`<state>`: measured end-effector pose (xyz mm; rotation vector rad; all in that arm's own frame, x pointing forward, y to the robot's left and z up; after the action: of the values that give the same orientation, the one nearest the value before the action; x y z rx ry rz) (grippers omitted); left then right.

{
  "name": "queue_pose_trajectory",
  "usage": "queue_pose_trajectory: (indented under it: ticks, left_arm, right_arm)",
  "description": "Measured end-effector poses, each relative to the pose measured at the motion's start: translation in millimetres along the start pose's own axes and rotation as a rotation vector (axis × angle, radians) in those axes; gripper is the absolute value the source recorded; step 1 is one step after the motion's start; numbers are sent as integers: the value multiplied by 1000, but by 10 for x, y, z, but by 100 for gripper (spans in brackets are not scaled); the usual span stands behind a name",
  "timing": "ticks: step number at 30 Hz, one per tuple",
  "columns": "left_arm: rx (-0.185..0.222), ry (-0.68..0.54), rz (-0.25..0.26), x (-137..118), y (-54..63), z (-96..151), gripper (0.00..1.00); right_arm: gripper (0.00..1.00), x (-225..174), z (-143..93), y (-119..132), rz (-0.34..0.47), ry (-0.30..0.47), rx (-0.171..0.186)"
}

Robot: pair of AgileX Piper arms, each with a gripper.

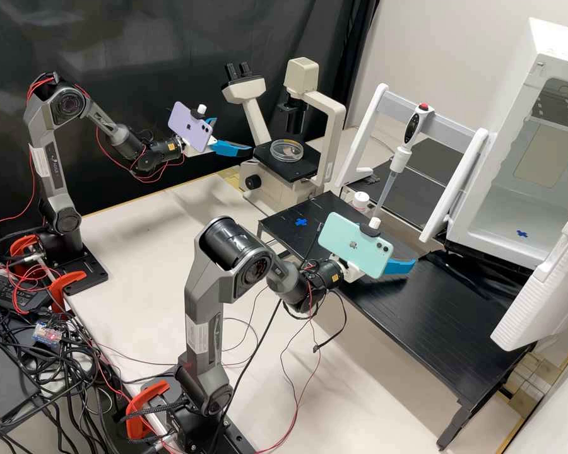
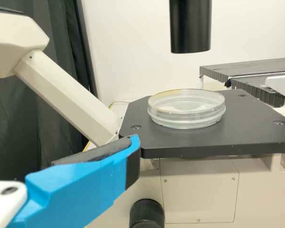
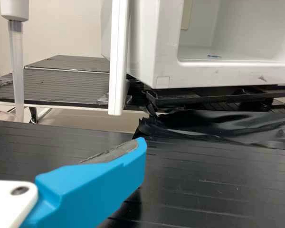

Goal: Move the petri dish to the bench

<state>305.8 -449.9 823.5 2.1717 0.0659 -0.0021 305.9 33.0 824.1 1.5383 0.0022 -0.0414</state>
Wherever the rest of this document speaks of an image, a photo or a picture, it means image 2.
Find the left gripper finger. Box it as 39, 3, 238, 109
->
7, 134, 141, 228

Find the petri dish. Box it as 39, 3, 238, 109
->
147, 88, 227, 130

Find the cream microscope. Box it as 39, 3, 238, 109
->
0, 0, 285, 228

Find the black platform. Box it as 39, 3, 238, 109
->
225, 75, 285, 108
199, 56, 285, 83

